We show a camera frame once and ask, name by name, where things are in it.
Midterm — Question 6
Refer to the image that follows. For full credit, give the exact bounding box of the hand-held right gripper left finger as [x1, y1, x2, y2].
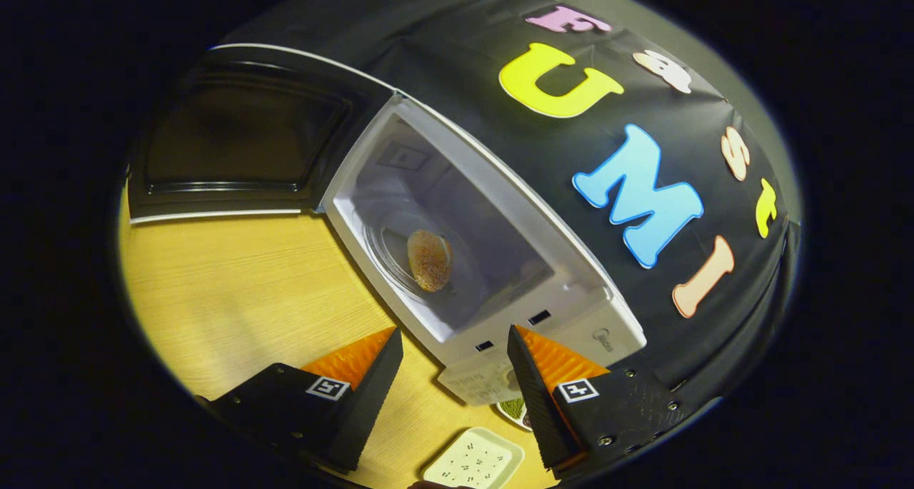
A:
[196, 326, 404, 474]

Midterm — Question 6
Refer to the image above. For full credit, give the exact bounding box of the black backdrop cloth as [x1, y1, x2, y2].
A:
[214, 0, 800, 404]

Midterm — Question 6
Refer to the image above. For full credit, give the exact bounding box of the pale green square plate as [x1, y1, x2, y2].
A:
[421, 426, 526, 489]

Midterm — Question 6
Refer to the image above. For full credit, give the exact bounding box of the white microwave oven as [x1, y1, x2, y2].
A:
[127, 43, 647, 408]

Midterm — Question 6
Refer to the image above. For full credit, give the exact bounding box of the white divided bean dish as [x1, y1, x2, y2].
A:
[496, 396, 533, 433]

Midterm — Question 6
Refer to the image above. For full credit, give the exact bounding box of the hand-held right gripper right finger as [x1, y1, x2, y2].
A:
[507, 325, 718, 479]

